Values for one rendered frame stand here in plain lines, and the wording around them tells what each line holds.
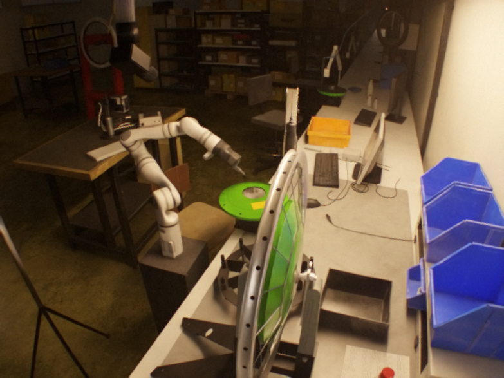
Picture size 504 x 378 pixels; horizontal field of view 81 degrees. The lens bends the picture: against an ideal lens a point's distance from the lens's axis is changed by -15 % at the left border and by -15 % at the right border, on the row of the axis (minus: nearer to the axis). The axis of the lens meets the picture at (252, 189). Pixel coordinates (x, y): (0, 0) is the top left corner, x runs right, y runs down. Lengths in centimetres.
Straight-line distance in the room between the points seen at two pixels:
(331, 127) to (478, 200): 180
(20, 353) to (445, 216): 252
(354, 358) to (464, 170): 78
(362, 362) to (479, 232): 53
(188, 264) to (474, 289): 110
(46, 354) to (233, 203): 167
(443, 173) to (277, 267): 92
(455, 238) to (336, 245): 66
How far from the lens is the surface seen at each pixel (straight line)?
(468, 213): 121
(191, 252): 159
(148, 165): 153
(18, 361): 260
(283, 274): 62
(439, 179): 139
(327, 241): 155
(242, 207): 145
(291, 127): 123
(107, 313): 259
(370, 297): 134
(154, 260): 158
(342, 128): 279
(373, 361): 117
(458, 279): 97
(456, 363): 86
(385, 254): 155
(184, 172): 228
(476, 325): 81
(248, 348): 54
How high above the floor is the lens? 187
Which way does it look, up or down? 30 degrees down
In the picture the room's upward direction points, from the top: straight up
